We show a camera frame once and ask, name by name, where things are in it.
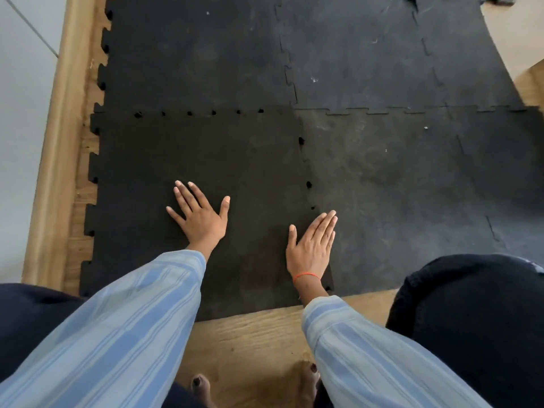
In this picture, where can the person's right hand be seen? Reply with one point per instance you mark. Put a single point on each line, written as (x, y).
(309, 254)

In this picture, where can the person's left hand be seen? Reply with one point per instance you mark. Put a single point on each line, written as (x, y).
(203, 225)

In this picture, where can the person's right little finger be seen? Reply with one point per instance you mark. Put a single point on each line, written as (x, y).
(330, 243)

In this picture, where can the person's left middle finger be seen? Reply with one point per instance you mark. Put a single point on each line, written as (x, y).
(187, 195)

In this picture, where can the person's left little finger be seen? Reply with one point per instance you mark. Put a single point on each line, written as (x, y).
(175, 215)

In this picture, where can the person's right middle finger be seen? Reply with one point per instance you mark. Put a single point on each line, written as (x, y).
(324, 227)

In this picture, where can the person's left thumb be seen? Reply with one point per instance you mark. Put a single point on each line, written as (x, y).
(224, 208)

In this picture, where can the person's right thumb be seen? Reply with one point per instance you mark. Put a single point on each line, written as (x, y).
(291, 237)

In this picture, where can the person's right forearm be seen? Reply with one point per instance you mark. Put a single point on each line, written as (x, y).
(369, 356)

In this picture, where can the person's left forearm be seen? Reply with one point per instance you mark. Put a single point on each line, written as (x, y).
(127, 327)

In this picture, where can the orange wrist thread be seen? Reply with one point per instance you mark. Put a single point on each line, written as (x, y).
(306, 275)

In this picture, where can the black interlocking foam mat tile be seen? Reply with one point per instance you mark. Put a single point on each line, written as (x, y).
(361, 50)
(463, 55)
(238, 165)
(416, 186)
(195, 50)

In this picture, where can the wooden skirting board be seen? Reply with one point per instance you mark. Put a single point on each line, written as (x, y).
(59, 144)

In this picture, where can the person's right foot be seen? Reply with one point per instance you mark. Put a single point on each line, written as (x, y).
(308, 384)

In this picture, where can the person's foot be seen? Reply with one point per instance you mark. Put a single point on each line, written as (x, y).
(200, 388)
(308, 384)

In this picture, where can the person's right leg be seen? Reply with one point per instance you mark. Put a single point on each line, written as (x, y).
(476, 327)

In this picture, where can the person's left foot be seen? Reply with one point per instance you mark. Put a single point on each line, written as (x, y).
(200, 388)

